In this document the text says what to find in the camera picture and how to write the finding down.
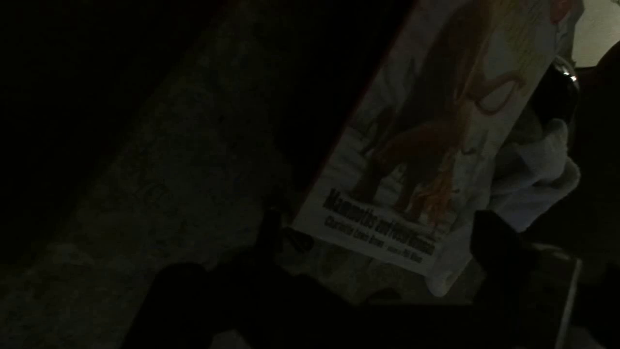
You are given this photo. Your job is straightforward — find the mammoth picture book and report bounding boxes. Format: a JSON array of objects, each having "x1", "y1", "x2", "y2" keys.
[{"x1": 288, "y1": 0, "x2": 585, "y2": 301}]

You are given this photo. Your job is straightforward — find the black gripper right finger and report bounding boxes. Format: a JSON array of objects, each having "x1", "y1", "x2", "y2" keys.
[{"x1": 468, "y1": 208, "x2": 540, "y2": 281}]

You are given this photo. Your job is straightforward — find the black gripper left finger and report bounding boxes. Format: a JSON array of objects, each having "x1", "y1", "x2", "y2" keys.
[{"x1": 255, "y1": 208, "x2": 286, "y2": 264}]

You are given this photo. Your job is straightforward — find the small black round stand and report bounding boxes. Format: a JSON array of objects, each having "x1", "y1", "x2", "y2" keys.
[{"x1": 532, "y1": 56, "x2": 585, "y2": 126}]

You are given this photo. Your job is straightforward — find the large white crumpled cloth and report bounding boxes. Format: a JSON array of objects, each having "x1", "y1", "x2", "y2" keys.
[{"x1": 488, "y1": 116, "x2": 583, "y2": 233}]

